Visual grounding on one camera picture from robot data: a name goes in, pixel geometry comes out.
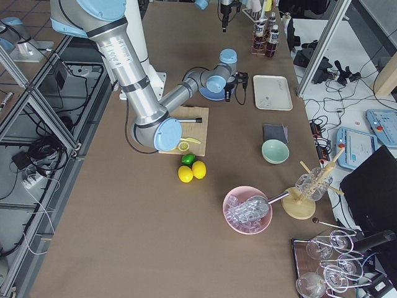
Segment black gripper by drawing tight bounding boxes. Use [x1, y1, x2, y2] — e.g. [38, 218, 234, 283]
[224, 81, 235, 102]
[220, 2, 233, 32]

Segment blue round plate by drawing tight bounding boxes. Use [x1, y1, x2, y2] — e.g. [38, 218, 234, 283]
[199, 88, 225, 101]

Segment steel muddler black tip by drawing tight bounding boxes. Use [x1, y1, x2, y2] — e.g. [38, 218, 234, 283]
[177, 117, 202, 124]

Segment dark drink bottle lower left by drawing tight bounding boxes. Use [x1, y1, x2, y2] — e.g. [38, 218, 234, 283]
[252, 18, 267, 55]

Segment dark drink bottle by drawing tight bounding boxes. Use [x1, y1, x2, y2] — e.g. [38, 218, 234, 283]
[267, 12, 277, 31]
[265, 25, 279, 58]
[252, 18, 267, 55]

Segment cream rabbit tray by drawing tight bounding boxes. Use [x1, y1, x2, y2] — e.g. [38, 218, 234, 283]
[252, 74, 293, 111]

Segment dark drink bottle upper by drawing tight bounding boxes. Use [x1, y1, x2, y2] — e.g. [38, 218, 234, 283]
[267, 12, 277, 31]

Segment wooden cutting board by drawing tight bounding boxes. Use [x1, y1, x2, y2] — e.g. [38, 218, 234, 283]
[160, 106, 209, 156]

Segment dark drink bottle lower right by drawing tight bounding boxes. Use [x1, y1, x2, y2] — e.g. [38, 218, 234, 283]
[265, 25, 279, 58]

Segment grey folded cloth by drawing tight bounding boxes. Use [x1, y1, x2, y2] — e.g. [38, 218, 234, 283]
[262, 124, 288, 144]

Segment yellow plastic knife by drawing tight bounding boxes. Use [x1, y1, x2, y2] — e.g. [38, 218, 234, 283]
[181, 137, 201, 144]

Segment lemon slice lower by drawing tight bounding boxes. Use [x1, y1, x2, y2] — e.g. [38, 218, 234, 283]
[177, 141, 190, 152]

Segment green bowl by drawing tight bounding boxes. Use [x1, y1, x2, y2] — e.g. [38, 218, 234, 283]
[261, 139, 290, 165]

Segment green lime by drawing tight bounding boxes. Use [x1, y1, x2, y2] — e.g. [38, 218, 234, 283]
[181, 153, 195, 165]

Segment yellow lemon far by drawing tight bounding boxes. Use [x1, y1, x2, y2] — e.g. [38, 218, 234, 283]
[192, 161, 207, 179]

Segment yellow lemon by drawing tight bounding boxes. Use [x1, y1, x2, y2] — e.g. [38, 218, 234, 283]
[192, 161, 207, 179]
[177, 165, 194, 183]

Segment yellow lemon near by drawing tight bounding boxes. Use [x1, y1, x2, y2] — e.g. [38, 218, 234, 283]
[177, 165, 194, 183]

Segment pink bowl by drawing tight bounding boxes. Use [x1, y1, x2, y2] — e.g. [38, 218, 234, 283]
[223, 186, 272, 235]

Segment metal ice scoop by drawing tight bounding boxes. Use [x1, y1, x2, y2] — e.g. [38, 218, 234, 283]
[226, 191, 288, 224]

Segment clear glass mug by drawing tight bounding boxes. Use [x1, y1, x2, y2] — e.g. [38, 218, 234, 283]
[295, 168, 333, 201]

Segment blue teach pendant near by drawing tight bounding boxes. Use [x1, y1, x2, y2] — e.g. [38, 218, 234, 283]
[336, 127, 378, 169]

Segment blue teach pendant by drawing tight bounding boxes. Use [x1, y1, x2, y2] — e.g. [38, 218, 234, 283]
[336, 127, 378, 169]
[365, 109, 397, 148]

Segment blue teach pendant far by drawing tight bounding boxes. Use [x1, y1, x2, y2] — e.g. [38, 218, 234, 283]
[365, 109, 397, 148]

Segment wine glass rack tray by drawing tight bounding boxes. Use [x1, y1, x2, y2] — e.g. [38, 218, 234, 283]
[292, 228, 372, 297]

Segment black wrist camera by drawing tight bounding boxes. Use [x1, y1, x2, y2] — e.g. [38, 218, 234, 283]
[234, 71, 249, 89]

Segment copper wire bottle rack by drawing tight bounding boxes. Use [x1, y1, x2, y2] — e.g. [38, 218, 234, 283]
[251, 22, 279, 58]

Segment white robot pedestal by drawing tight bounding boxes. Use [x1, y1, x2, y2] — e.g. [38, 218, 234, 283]
[125, 0, 166, 101]

